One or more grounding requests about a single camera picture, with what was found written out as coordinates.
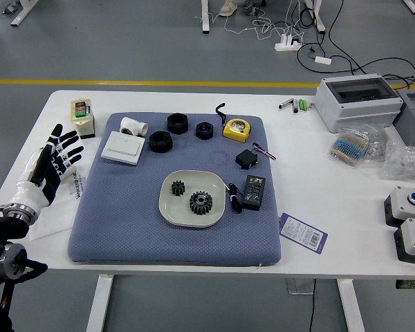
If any grey box with orange button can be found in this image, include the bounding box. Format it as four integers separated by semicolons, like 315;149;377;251
392;89;415;149

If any black digital display module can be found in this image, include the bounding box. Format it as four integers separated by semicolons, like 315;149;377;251
241;174;266;210

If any white power strip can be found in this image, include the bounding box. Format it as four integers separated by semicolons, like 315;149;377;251
275;33;304;52

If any purple label card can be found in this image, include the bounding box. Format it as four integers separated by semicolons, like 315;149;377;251
278;212;329;256

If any red button control box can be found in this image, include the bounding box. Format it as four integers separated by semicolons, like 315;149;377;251
393;217;415;266

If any black bundled probe cable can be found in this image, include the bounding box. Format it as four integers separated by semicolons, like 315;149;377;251
224;182;243;214

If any black servo with wires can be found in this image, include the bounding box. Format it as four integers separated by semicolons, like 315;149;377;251
235;142;277;170

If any cream red-green push-button switch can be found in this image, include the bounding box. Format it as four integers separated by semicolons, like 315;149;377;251
70;98;97;140

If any white wall switch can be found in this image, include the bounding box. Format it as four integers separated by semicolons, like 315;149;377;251
100;131;146;167

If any seated person's white shoe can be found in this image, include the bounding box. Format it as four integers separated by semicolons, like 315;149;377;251
218;0;243;17

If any clear bag of small parts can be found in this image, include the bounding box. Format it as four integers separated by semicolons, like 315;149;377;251
361;124;390;164

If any black cable under table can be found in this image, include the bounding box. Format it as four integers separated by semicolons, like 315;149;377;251
307;279;317;332

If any large black gear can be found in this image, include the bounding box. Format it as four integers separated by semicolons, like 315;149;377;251
189;191;214;216

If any blue-grey quilted mat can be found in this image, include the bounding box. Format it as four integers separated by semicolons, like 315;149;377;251
67;112;283;266

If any white square dish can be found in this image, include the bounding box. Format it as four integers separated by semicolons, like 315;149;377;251
158;169;226;228

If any bag of blue resistors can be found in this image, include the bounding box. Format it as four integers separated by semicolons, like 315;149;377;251
329;129;371;169

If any grey electrical enclosure box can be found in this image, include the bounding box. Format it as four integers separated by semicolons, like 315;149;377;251
313;73;404;133

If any small black hex nut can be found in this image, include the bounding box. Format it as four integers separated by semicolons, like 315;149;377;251
194;121;215;140

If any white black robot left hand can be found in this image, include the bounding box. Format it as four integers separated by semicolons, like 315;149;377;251
6;123;85;217

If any clear bubble wrap bag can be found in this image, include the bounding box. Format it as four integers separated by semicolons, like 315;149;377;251
380;139;415;183

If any grey metal part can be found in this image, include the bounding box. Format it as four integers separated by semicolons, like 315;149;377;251
1;0;21;15

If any yellow tape measure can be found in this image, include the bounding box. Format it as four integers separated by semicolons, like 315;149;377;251
214;102;252;143

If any blue button control box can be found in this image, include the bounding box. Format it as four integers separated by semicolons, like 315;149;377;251
382;186;415;228

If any white cable tangle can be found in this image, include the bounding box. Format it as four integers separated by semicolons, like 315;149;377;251
193;0;306;43

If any white table leg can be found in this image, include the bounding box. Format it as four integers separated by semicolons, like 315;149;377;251
335;278;366;332
86;275;114;332

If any large black hex nut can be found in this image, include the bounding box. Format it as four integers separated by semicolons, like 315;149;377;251
149;130;174;154
167;112;190;135

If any white pipe tee fitting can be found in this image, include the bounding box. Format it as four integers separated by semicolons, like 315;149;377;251
120;116;149;136

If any clear printed plastic bag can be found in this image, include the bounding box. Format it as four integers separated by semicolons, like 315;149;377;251
24;148;87;240

